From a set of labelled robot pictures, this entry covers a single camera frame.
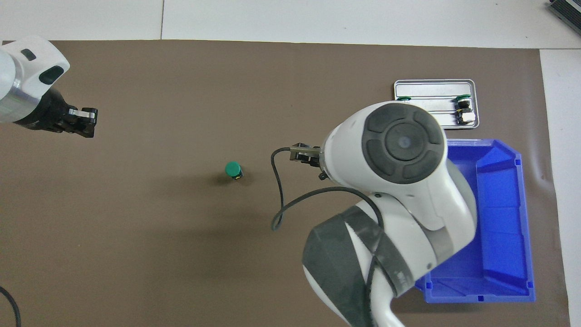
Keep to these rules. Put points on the blue plastic storage bin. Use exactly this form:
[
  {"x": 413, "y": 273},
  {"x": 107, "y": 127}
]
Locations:
[{"x": 499, "y": 227}]

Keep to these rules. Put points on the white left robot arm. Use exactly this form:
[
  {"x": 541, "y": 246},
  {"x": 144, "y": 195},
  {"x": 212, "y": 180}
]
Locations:
[{"x": 18, "y": 68}]

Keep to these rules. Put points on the brown table mat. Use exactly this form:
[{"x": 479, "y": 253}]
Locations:
[{"x": 159, "y": 250}]

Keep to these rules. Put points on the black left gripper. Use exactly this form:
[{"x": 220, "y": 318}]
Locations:
[{"x": 45, "y": 113}]

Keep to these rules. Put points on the grey metal tray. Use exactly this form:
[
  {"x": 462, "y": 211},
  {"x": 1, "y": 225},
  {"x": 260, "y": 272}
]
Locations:
[{"x": 433, "y": 88}]

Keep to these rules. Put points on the grey finned device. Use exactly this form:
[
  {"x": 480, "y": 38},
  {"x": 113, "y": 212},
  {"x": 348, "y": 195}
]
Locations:
[{"x": 567, "y": 9}]

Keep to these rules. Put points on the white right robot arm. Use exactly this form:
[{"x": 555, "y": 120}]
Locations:
[{"x": 408, "y": 204}]

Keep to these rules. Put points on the green push button switch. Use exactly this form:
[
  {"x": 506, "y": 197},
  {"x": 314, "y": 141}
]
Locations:
[
  {"x": 233, "y": 169},
  {"x": 403, "y": 98},
  {"x": 465, "y": 111}
]

